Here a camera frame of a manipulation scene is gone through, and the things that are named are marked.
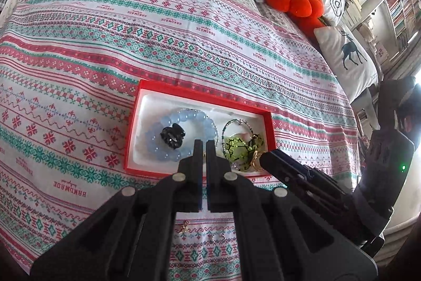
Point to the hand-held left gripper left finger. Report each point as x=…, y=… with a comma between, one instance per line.
x=194, y=175

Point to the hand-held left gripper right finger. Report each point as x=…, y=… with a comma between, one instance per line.
x=215, y=175

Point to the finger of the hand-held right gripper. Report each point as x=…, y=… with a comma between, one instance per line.
x=315, y=174
x=283, y=172

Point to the black hair claw clip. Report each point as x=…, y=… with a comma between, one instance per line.
x=171, y=136

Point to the red jewelry box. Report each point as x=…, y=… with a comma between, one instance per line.
x=148, y=109

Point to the small gold earring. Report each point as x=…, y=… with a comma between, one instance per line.
x=184, y=227

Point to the white deer print pillow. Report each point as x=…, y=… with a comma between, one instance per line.
x=332, y=47

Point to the white bookshelf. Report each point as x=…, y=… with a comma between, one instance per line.
x=401, y=14

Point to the patterned red green bedspread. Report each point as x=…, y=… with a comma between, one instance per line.
x=98, y=37

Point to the red tomato plush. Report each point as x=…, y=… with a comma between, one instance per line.
x=296, y=4

